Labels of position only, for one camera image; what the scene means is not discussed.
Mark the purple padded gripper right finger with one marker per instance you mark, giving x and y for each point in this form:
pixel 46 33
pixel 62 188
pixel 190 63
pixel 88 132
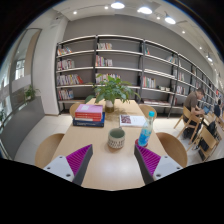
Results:
pixel 154 167

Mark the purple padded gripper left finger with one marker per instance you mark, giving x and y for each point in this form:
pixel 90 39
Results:
pixel 72 167

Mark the clear bottle with blue water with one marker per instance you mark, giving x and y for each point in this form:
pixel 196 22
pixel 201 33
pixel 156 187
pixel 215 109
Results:
pixel 146 130

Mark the near right wooden chair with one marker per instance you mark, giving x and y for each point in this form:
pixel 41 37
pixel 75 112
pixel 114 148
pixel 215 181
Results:
pixel 174 148

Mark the near left wooden chair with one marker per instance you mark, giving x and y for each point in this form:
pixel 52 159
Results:
pixel 46 150

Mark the round red coaster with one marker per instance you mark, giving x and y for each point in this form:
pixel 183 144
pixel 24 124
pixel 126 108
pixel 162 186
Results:
pixel 136 142

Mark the dark blue bottom book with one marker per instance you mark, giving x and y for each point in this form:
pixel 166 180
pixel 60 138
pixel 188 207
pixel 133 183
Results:
pixel 90 123

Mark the grey patterned ceramic cup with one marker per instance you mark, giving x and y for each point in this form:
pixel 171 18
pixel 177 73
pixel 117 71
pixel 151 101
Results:
pixel 116 138

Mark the red middle book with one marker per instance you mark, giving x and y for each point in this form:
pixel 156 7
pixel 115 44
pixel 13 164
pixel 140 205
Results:
pixel 88 117

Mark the open white magazine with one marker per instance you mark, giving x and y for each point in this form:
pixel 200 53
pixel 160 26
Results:
pixel 132 121

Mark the pink top book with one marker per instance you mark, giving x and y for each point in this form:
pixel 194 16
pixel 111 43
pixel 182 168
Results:
pixel 89 108

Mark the wooden chair with black bag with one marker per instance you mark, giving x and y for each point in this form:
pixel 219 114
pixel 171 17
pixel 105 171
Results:
pixel 211 140

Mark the far right wooden chair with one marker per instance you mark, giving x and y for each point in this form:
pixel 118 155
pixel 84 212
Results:
pixel 146 109

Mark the far left wooden chair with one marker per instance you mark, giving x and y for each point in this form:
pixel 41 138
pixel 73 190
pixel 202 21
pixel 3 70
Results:
pixel 73 109

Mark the wooden chair under man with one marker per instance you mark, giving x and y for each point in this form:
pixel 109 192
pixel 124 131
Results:
pixel 190 121

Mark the seated man in brown shirt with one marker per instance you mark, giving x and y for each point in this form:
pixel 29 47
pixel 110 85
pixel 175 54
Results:
pixel 191 103

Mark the green potted plant on table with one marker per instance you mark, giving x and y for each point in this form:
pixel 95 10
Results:
pixel 109 90

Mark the potted plant by window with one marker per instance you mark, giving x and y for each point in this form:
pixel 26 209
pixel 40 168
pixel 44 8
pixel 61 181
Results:
pixel 30 93

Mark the large grey bookshelf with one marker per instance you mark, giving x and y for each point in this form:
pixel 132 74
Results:
pixel 160 76

